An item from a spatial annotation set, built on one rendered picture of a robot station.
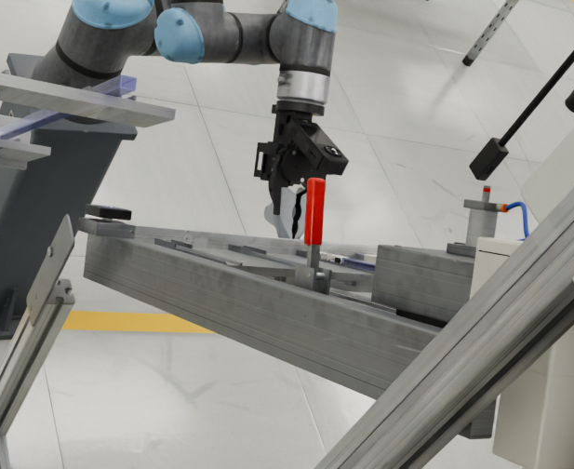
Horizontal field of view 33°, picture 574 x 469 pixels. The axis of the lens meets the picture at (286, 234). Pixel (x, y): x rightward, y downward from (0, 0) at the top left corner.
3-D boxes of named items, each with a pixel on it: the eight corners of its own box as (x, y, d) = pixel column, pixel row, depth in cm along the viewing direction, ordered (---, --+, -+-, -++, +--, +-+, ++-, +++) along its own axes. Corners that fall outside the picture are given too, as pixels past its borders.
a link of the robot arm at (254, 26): (203, 12, 148) (249, 8, 140) (260, 15, 155) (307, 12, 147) (204, 64, 149) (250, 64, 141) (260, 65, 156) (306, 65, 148)
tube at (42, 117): (-24, 145, 123) (-23, 134, 123) (-13, 147, 124) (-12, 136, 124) (119, 87, 80) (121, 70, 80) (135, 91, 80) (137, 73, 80)
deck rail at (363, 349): (82, 277, 123) (87, 228, 122) (97, 277, 124) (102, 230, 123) (470, 440, 63) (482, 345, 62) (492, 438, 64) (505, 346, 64)
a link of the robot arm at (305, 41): (312, 6, 147) (352, 3, 141) (302, 78, 148) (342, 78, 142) (273, -7, 142) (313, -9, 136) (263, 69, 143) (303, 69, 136)
